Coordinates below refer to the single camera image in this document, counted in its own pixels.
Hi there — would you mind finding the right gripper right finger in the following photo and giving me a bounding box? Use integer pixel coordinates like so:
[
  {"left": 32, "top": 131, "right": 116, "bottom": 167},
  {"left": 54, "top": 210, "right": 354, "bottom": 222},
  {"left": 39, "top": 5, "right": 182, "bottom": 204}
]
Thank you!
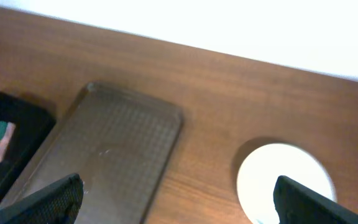
[{"left": 273, "top": 175, "right": 358, "bottom": 224}]

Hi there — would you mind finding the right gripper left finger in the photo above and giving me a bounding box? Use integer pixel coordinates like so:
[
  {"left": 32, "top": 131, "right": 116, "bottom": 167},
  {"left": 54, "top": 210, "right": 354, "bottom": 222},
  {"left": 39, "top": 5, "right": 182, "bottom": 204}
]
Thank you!
[{"left": 0, "top": 174, "right": 84, "bottom": 224}]

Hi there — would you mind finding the pale green plate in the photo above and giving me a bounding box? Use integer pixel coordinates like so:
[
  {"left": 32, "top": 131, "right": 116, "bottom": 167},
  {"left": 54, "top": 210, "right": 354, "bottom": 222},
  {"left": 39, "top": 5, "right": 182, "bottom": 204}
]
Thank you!
[{"left": 235, "top": 142, "right": 337, "bottom": 223}]

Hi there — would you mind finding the brown plastic serving tray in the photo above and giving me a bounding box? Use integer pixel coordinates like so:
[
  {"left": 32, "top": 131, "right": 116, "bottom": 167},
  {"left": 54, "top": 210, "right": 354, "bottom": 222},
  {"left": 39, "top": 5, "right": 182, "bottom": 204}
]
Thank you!
[{"left": 0, "top": 82, "right": 183, "bottom": 223}]

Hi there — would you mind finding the black rectangular sponge tray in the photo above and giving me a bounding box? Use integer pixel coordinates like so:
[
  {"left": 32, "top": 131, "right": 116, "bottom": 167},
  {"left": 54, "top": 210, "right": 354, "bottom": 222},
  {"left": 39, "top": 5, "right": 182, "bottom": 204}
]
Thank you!
[{"left": 0, "top": 91, "right": 56, "bottom": 202}]

